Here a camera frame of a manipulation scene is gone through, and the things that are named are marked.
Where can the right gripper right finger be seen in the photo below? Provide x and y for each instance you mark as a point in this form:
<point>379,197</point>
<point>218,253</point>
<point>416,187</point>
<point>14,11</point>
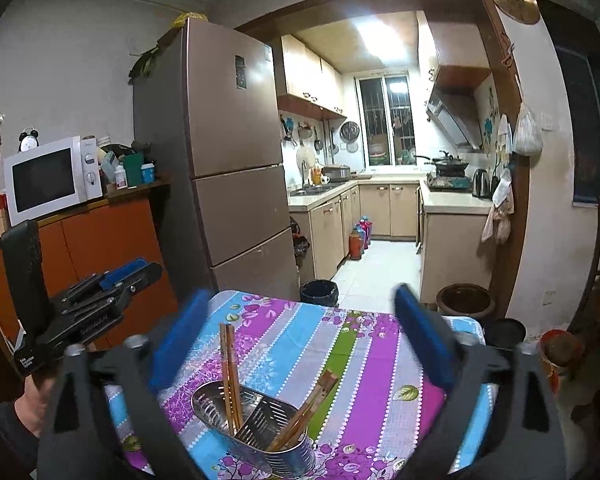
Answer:
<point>498,419</point>

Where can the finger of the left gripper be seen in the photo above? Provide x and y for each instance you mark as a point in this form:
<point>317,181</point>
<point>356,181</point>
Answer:
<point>112,278</point>
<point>116,300</point>

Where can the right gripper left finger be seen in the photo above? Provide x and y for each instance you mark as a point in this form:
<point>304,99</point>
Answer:
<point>105,421</point>

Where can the wooden chopstick one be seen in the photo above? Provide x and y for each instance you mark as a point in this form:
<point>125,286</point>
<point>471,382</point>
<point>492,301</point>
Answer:
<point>228,399</point>

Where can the wooden chopstick three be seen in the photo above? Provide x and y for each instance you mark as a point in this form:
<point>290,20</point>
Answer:
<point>234,381</point>

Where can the wooden chopstick four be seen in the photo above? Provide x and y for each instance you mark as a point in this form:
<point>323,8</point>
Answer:
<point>307,414</point>

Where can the wooden chopstick two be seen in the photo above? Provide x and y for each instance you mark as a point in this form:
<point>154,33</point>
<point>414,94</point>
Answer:
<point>302,412</point>

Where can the beige kitchen base cabinets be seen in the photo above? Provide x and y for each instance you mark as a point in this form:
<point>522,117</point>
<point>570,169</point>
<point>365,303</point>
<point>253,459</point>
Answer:
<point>412,235</point>

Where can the hanging kitchen towel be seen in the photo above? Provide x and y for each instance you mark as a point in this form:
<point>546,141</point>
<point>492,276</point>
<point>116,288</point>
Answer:
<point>498,224</point>

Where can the kitchen window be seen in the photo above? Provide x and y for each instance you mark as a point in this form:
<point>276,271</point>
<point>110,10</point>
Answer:
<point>387,118</point>

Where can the person's left hand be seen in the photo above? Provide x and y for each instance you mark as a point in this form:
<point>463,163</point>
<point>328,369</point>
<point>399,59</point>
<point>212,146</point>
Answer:
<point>30,408</point>

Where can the orange wooden cabinet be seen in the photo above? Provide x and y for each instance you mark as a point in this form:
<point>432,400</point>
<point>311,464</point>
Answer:
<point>102,236</point>

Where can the red bowl on floor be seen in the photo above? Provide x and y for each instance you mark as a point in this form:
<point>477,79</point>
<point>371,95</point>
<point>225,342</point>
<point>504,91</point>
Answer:
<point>561,354</point>

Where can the white medicine bottle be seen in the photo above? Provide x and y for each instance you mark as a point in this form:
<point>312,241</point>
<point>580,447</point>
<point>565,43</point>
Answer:
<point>120,179</point>

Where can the blue lidded cup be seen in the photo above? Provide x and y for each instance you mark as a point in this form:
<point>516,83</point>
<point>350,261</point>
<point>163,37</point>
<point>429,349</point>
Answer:
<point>147,173</point>

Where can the white microwave oven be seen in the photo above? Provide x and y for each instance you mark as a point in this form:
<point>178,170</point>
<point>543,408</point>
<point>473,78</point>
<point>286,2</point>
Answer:
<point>52,177</point>

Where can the colourful floral tablecloth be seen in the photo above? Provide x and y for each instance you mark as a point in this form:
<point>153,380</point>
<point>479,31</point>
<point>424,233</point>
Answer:
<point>381,408</point>

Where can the brown ceramic jar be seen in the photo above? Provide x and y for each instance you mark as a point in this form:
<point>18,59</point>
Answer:
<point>465,299</point>

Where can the alarm clock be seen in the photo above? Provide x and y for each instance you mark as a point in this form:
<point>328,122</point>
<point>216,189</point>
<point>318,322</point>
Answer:
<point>28,140</point>

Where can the brown refrigerator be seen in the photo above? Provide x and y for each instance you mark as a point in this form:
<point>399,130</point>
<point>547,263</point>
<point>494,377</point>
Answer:
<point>207,107</point>

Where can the blue perforated utensil holder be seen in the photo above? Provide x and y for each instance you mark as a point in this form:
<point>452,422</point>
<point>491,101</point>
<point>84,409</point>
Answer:
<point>264,418</point>

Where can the black trash bin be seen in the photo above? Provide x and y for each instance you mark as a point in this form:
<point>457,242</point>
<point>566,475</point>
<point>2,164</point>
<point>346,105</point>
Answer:
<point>322,292</point>

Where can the orange oil bottle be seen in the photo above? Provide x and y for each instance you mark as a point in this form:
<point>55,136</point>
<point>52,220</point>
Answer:
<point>356,245</point>

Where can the steel electric kettle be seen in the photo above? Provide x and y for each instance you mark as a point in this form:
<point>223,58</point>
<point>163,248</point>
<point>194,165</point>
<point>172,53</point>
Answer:
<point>481,184</point>

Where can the black wok on stove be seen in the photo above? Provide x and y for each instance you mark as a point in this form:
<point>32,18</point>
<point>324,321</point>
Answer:
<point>447,165</point>

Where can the white plastic bag hanging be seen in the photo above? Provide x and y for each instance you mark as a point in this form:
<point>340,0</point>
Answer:
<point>527,136</point>

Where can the range hood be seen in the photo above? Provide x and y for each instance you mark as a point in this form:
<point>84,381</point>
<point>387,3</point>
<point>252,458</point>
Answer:
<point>456,117</point>

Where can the dark room window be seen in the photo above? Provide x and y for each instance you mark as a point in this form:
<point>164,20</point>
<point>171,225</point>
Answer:
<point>576,42</point>

